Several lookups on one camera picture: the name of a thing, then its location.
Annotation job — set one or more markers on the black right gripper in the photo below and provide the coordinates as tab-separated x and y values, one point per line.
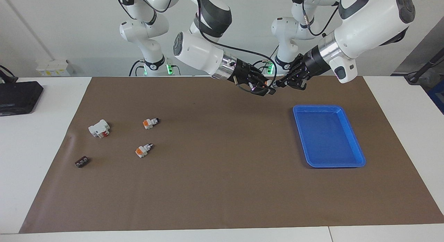
239	72

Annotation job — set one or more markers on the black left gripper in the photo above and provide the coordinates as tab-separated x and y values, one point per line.
312	65

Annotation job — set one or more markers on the blue plastic tray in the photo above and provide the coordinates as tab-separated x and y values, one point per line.
327	138

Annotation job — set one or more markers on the blue crate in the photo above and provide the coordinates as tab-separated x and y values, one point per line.
437	100

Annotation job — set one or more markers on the white power strip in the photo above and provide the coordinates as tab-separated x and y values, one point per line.
53	68

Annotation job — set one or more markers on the black box device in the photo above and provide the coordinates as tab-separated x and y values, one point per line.
19	96

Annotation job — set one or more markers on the brown table mat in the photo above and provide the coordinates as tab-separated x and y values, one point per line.
225	186

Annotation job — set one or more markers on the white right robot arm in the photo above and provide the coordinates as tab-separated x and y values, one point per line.
197	53

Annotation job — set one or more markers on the black stand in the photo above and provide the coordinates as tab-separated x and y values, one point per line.
430	63

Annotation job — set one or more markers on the white circuit breaker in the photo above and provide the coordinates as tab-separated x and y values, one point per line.
98	128

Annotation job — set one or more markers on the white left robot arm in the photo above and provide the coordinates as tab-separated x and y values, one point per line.
374	27

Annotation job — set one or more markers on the orange white selector switch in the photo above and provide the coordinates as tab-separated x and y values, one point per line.
149	123
266	83
142	151

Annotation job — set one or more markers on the small black terminal block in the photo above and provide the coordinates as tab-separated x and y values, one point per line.
81	162

